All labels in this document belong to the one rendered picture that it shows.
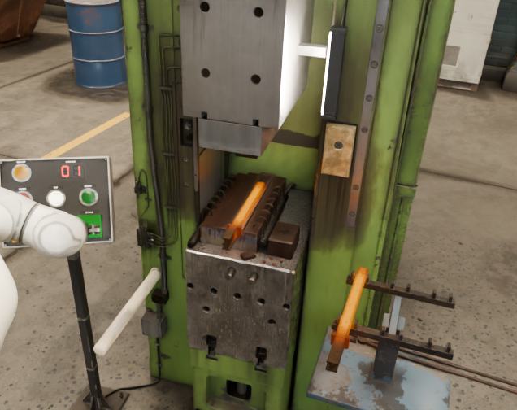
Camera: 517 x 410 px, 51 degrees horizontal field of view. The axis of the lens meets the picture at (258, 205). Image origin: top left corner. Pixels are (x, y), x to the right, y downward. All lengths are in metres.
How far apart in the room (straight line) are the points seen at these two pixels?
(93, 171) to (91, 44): 4.42
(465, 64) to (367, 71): 5.27
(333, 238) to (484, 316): 1.55
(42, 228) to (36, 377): 1.56
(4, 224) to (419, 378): 1.23
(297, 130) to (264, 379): 0.95
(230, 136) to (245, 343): 0.77
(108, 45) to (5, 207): 4.96
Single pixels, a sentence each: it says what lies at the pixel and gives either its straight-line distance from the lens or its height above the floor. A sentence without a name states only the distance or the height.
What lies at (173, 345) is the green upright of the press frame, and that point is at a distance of 2.45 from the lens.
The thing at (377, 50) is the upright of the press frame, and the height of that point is 1.58.
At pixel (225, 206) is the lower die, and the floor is 0.98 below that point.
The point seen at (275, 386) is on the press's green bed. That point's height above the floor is 0.37.
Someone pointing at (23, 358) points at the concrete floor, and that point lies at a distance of 2.88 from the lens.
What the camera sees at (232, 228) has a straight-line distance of 1.74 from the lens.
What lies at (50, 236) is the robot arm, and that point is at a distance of 1.28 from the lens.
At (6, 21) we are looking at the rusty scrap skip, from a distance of 7.98.
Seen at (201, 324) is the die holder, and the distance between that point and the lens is 2.01.
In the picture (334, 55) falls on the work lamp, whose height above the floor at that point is 1.57.
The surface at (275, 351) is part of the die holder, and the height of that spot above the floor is 0.55.
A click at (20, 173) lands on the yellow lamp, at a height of 1.16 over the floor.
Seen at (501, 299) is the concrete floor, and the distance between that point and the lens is 3.41.
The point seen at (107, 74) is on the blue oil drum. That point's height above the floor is 0.15.
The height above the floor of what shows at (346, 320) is 0.98.
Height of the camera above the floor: 1.97
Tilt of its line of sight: 30 degrees down
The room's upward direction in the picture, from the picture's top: 3 degrees clockwise
